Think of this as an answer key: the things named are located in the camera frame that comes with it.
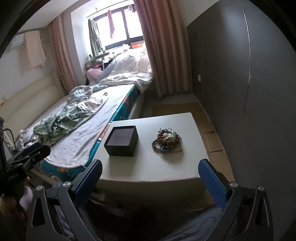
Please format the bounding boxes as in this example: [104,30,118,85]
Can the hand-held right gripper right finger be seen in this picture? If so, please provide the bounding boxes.
[198,159,274,241]

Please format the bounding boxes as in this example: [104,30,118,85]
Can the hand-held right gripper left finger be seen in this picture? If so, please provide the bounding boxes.
[26,159,103,241]

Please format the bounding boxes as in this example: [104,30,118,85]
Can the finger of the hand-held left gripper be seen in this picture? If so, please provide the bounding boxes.
[7,142,51,165]

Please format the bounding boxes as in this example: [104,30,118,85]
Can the white jewellery box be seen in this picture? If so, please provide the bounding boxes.
[104,126,139,157]

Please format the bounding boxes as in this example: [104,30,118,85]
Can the pile of beaded bracelets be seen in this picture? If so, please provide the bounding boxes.
[152,126,183,153]

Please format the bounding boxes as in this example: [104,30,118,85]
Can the person's left hand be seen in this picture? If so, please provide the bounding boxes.
[0,176,33,220]

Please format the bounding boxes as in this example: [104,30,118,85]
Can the green crumpled quilt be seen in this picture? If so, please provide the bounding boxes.
[33,85,109,142]

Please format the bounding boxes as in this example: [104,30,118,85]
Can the person's grey pants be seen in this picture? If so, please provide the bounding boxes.
[54,181,232,241]

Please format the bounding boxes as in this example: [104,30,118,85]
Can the cream bed headboard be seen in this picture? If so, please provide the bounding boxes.
[0,71,70,138]

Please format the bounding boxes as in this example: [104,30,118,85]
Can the white fleece blanket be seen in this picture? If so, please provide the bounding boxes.
[44,83,136,168]

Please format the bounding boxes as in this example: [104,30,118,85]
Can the white low table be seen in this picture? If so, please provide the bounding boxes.
[89,112,212,205]

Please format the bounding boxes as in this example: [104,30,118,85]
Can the teal cartoon bed sheet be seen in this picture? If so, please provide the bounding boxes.
[40,85,137,181]

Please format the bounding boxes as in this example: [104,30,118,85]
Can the grey wardrobe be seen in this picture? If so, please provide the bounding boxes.
[186,0,296,241]

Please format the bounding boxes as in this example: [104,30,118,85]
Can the pink plush toy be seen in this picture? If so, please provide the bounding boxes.
[86,67,103,83]

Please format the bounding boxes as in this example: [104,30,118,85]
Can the pink curtain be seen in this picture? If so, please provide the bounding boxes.
[134,0,196,98]
[47,14,78,93]

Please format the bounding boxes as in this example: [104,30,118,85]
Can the white hanging towel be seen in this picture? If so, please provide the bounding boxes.
[24,30,47,68]

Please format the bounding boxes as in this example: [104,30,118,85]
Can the green plush toy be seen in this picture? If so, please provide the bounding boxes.
[85,54,97,69]

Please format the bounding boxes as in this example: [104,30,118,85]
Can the white air conditioner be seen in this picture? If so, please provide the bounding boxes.
[11,32,42,49]

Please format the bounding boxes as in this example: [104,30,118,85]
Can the white duvet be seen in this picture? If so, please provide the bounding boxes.
[98,47,154,87]

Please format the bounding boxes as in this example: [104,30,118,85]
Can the green hanging jacket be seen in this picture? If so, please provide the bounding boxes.
[88,19,103,56]

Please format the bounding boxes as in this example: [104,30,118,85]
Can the pink hanging garment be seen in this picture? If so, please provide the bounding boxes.
[107,9,115,39]

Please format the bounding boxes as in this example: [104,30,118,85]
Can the window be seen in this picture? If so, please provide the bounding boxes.
[87,6,146,51]

